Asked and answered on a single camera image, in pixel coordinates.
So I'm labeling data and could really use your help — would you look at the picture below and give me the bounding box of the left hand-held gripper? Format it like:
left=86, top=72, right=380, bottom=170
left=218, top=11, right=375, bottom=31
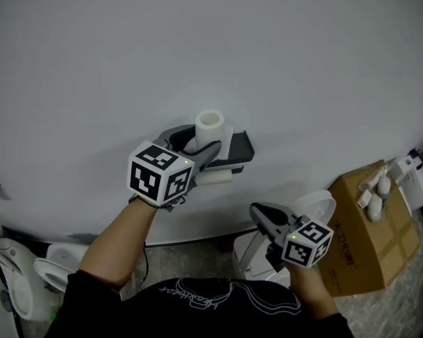
left=126, top=124, right=223, bottom=213

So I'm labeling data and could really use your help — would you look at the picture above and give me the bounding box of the person's left forearm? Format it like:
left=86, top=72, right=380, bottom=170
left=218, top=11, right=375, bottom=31
left=80, top=197, right=159, bottom=292

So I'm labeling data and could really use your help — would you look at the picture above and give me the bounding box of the white boxy appliance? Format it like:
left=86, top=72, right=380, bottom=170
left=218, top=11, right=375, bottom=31
left=389, top=155, right=423, bottom=211

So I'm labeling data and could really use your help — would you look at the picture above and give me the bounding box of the white oval plastic part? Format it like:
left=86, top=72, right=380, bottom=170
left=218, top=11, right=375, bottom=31
left=376, top=174, right=392, bottom=195
left=368, top=194, right=385, bottom=223

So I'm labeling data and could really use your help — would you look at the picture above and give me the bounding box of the white toilet seat lid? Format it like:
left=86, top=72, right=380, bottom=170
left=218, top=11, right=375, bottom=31
left=33, top=243, right=89, bottom=294

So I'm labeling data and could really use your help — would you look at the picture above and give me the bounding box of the black printed t-shirt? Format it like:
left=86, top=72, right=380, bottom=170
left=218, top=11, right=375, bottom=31
left=45, top=269, right=355, bottom=338

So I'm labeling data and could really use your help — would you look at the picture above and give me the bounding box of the white bagged tube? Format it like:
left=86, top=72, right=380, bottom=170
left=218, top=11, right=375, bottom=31
left=359, top=169, right=384, bottom=192

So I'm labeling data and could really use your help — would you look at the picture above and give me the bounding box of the white paper roll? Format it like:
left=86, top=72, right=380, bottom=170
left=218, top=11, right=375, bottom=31
left=181, top=109, right=235, bottom=158

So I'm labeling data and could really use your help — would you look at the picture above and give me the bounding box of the brown cardboard box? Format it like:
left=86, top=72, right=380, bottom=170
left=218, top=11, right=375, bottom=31
left=319, top=160, right=422, bottom=298

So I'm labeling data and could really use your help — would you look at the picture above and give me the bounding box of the small white box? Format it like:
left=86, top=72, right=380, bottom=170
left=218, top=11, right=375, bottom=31
left=357, top=191, right=373, bottom=209

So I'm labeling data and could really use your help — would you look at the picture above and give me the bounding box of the thin black cable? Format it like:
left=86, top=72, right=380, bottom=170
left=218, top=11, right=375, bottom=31
left=139, top=241, right=150, bottom=290

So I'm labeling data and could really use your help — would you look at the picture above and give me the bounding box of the person's right forearm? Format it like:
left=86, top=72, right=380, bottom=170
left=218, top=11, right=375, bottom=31
left=288, top=264, right=339, bottom=320

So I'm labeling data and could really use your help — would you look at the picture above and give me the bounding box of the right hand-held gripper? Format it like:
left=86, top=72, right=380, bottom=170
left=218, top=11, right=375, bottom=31
left=249, top=202, right=335, bottom=274

